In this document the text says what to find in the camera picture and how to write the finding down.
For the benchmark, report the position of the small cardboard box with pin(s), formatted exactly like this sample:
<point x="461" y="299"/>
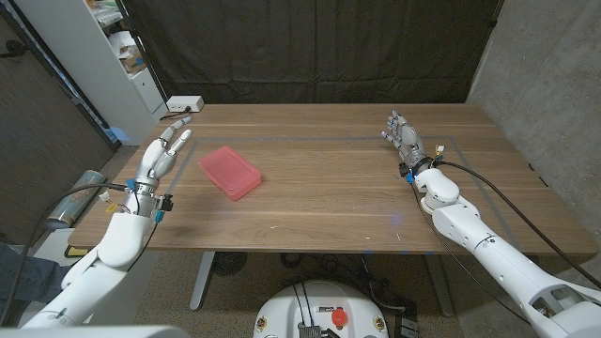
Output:
<point x="133" y="63"/>

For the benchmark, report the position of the white crumpled packaging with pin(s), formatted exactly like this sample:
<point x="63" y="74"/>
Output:
<point x="123" y="43"/>

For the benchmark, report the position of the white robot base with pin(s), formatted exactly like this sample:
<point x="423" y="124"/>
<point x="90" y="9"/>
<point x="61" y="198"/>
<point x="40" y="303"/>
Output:
<point x="291" y="305"/>

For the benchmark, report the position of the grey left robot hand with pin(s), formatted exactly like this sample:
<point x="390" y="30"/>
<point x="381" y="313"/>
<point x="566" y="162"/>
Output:
<point x="157" y="159"/>

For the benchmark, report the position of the red emergency stop button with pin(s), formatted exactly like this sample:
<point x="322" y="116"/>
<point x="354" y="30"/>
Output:
<point x="339" y="317"/>

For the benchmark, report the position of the black curtain backdrop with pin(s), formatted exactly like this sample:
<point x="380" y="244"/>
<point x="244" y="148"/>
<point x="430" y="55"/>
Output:
<point x="319" y="47"/>

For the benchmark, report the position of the pink plastic pencil case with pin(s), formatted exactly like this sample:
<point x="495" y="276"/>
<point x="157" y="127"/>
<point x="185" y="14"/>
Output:
<point x="230" y="173"/>

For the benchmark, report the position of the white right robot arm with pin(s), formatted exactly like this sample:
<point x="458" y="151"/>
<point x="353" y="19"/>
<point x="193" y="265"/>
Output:
<point x="493" y="253"/>

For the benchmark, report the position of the rolled printed poster tube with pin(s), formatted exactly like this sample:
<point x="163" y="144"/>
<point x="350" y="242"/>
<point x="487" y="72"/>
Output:
<point x="70" y="209"/>

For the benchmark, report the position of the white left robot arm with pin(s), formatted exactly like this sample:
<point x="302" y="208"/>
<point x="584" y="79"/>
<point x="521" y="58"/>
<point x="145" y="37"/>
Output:
<point x="108" y="244"/>

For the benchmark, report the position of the grey table leg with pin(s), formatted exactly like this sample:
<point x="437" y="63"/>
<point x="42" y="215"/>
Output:
<point x="439" y="286"/>
<point x="202" y="281"/>

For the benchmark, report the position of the yellow and black object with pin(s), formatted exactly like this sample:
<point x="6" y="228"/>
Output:
<point x="76" y="252"/>

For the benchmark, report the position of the grey tape outline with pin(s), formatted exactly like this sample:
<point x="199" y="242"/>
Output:
<point x="328" y="139"/>

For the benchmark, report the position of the black power adapter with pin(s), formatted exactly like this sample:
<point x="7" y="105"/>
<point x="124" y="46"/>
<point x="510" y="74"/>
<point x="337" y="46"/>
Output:
<point x="406" y="326"/>

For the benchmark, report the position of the white power strip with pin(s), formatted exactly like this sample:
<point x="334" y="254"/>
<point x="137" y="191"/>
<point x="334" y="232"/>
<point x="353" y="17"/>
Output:
<point x="185" y="103"/>

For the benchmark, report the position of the white shelf cabinet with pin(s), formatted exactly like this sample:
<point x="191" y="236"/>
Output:
<point x="61" y="28"/>

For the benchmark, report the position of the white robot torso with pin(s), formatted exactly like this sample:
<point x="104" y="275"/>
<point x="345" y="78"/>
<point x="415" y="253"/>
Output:
<point x="94" y="332"/>

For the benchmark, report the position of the green and white shelf clutter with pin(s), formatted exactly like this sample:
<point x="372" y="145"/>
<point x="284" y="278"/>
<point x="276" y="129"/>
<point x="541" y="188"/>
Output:
<point x="105" y="14"/>

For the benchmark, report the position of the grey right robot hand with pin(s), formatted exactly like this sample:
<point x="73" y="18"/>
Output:
<point x="406" y="141"/>

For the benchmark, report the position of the person's leg in jeans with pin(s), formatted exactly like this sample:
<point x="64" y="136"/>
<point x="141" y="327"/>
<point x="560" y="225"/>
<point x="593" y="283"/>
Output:
<point x="33" y="281"/>

